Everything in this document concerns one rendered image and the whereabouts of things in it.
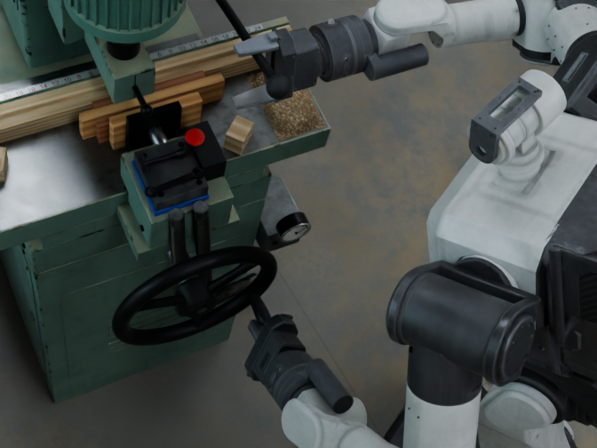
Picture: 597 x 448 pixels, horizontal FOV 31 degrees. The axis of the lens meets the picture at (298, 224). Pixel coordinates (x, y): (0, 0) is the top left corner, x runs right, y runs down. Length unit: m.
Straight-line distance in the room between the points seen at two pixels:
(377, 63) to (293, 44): 0.14
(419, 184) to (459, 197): 1.58
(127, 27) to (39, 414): 1.24
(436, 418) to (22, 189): 0.79
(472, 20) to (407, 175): 1.26
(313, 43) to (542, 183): 0.43
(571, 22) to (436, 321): 0.59
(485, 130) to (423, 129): 1.77
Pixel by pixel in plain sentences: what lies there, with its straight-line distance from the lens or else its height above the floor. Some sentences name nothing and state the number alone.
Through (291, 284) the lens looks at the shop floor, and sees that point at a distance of 2.69.
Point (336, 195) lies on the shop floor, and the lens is 2.82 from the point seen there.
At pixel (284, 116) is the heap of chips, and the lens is 1.81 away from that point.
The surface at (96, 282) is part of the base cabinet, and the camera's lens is 2.00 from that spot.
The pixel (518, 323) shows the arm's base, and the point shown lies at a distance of 1.20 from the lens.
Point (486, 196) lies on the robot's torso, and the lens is 1.32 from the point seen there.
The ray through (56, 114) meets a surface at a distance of 1.77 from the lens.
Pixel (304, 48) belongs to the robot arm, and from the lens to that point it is 1.57.
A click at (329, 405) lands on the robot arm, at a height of 0.89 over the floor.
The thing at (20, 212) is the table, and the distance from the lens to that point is 1.72.
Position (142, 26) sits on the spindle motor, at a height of 1.22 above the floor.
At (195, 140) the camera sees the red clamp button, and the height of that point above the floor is 1.02.
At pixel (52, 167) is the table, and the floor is 0.90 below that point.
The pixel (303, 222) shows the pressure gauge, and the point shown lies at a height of 0.69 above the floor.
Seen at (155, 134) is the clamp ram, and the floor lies 0.96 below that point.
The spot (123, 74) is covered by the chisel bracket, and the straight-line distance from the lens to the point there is 1.68.
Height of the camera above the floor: 2.42
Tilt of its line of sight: 61 degrees down
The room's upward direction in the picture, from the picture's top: 18 degrees clockwise
